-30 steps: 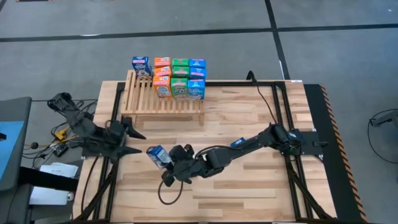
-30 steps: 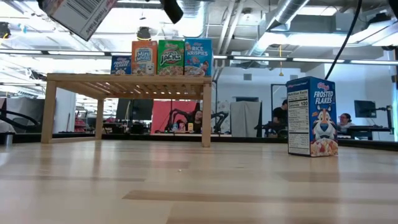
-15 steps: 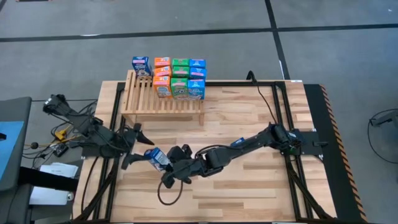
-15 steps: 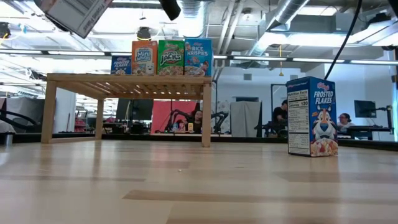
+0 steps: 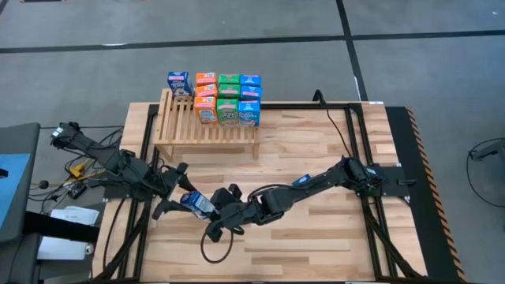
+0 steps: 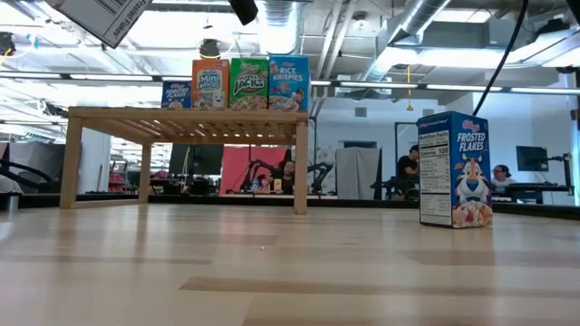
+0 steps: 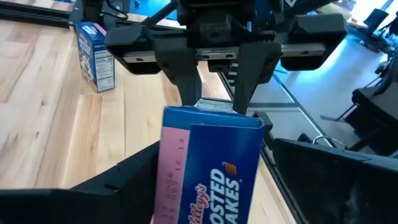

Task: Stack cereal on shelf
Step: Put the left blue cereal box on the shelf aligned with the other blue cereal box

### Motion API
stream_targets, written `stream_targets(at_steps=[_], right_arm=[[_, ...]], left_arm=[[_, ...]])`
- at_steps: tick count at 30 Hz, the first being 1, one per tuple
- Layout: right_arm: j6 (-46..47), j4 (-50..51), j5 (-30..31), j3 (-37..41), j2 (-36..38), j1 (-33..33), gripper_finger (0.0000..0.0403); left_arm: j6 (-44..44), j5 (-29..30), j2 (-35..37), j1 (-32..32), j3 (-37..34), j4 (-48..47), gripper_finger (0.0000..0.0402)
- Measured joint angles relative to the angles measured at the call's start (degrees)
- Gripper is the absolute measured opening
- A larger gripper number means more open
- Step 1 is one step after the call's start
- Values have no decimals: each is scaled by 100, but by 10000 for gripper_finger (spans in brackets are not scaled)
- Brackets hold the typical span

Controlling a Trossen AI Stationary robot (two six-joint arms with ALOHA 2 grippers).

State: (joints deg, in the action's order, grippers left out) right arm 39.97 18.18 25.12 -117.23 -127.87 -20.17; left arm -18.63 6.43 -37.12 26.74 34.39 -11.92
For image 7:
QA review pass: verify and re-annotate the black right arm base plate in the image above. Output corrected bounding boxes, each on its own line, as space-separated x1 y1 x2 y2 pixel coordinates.
70 0 131 30

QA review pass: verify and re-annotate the black office chair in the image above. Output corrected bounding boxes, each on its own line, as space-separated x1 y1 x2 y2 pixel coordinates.
362 7 390 37

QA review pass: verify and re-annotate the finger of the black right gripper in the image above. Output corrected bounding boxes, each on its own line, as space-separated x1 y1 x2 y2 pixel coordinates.
232 42 283 115
154 42 203 107

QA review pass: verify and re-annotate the blue Frosted Flakes cereal box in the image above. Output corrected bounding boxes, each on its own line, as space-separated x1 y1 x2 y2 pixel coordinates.
75 21 116 93
152 98 265 224

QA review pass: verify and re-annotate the black stand base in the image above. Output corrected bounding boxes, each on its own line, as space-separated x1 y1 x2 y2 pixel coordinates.
343 62 398 156

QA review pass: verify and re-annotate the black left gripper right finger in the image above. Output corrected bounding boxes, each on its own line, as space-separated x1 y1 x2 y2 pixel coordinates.
272 138 398 224

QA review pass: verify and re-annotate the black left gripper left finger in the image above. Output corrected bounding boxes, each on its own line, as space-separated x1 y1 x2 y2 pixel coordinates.
0 141 161 224

